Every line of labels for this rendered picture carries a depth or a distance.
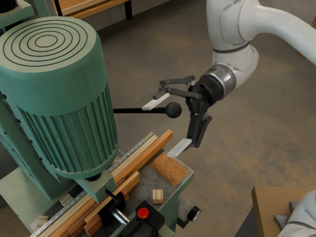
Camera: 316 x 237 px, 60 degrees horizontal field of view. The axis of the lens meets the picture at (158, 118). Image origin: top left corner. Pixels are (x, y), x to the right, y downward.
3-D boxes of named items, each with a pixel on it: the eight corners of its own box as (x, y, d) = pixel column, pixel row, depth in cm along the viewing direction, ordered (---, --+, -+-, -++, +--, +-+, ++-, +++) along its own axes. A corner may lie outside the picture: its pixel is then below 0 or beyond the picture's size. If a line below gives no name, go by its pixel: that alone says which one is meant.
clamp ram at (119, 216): (118, 240, 82) (114, 230, 75) (102, 224, 85) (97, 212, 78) (139, 218, 86) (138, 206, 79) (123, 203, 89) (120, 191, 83)
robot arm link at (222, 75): (204, 66, 80) (192, 75, 77) (229, 62, 73) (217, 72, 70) (215, 93, 84) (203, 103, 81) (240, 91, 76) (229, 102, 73)
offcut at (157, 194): (153, 193, 92) (153, 189, 90) (162, 193, 92) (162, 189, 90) (153, 203, 90) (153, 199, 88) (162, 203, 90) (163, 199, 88)
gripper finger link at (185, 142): (183, 138, 72) (184, 140, 72) (166, 154, 68) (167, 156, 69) (191, 138, 69) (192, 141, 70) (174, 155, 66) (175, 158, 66)
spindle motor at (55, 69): (77, 195, 60) (26, 92, 37) (33, 151, 68) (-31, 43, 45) (133, 146, 69) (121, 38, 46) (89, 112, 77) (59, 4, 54)
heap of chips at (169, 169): (174, 186, 94) (175, 183, 92) (148, 166, 99) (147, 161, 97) (189, 170, 98) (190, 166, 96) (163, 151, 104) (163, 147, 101)
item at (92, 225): (90, 236, 83) (87, 231, 79) (86, 233, 84) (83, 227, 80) (129, 198, 91) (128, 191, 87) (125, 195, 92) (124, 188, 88)
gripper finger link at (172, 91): (201, 99, 71) (201, 94, 71) (168, 91, 64) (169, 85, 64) (190, 100, 74) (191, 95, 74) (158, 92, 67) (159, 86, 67)
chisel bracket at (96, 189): (99, 206, 80) (94, 193, 74) (70, 178, 87) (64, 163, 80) (118, 189, 84) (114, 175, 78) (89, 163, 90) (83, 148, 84)
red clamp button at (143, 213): (143, 221, 75) (143, 220, 74) (135, 214, 76) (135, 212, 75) (151, 213, 76) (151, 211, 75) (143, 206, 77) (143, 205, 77)
